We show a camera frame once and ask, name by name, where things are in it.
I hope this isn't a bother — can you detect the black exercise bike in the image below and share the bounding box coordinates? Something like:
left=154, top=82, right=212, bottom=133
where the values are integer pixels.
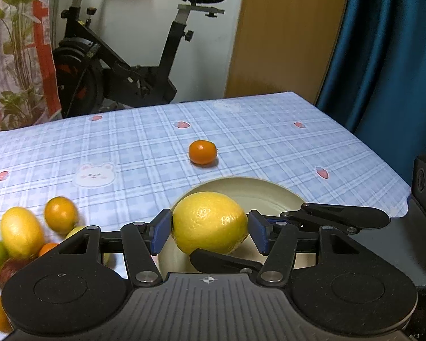
left=51, top=0, right=228, bottom=119

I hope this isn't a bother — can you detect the large yellow lemon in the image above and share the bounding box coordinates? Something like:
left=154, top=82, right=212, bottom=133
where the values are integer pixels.
left=171, top=192, right=249, bottom=255

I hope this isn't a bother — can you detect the yellow-green apple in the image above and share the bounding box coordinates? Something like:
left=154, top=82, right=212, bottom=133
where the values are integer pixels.
left=66, top=225, right=111, bottom=266

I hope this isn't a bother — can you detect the cream round plate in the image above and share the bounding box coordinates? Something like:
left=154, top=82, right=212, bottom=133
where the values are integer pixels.
left=156, top=177, right=322, bottom=274

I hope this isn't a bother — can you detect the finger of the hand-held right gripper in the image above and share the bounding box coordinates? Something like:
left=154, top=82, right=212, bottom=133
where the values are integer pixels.
left=189, top=248, right=264, bottom=275
left=280, top=202, right=392, bottom=235

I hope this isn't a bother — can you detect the red apple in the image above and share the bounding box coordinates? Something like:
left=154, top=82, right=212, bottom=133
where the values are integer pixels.
left=0, top=257, right=31, bottom=290

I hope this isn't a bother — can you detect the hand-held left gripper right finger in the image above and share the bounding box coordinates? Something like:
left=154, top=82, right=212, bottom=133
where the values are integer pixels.
left=248, top=209, right=363, bottom=288

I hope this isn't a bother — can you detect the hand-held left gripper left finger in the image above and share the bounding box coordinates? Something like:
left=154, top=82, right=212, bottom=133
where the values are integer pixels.
left=57, top=209, right=174, bottom=288

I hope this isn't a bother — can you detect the orange tangerine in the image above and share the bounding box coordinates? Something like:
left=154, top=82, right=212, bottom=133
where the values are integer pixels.
left=38, top=242, right=59, bottom=257

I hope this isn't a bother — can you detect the blue plaid tablecloth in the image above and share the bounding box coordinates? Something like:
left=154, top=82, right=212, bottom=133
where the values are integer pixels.
left=0, top=92, right=412, bottom=341

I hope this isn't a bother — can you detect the greenish orange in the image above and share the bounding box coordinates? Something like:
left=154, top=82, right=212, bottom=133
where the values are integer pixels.
left=44, top=197, right=79, bottom=235

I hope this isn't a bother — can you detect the wooden door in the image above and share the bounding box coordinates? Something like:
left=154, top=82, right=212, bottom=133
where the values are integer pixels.
left=224, top=0, right=352, bottom=105

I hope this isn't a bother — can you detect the printed room backdrop cloth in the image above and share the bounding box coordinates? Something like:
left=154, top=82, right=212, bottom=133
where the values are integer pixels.
left=0, top=0, right=62, bottom=134

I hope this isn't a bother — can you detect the blue curtain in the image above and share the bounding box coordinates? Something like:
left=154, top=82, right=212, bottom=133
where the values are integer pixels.
left=314, top=0, right=426, bottom=160

